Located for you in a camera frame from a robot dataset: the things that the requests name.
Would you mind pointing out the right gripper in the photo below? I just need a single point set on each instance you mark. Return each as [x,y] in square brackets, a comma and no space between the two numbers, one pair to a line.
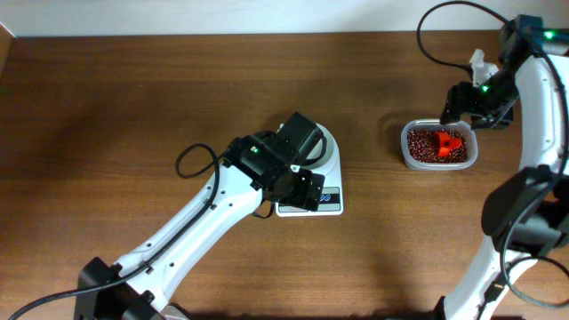
[459,102]

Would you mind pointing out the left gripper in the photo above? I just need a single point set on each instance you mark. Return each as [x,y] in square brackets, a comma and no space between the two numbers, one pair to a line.
[306,180]

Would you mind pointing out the orange measuring scoop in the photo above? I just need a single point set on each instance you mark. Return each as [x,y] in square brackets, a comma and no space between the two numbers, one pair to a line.
[446,144]

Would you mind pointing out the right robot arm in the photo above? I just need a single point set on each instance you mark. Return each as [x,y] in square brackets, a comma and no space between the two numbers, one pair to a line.
[526,217]

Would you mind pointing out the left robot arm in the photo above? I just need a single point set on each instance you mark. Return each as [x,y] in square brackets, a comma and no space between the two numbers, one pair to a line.
[140,284]

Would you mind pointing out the white round bowl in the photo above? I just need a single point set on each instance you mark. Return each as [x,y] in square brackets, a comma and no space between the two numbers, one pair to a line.
[313,143]

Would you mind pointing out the white digital kitchen scale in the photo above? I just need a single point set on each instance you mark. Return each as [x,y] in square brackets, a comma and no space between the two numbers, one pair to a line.
[331,199]

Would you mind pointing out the clear plastic container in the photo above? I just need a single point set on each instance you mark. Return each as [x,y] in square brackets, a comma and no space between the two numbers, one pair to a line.
[433,124]

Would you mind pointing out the red beans in container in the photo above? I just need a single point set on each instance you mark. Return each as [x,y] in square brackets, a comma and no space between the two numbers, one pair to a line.
[423,147]

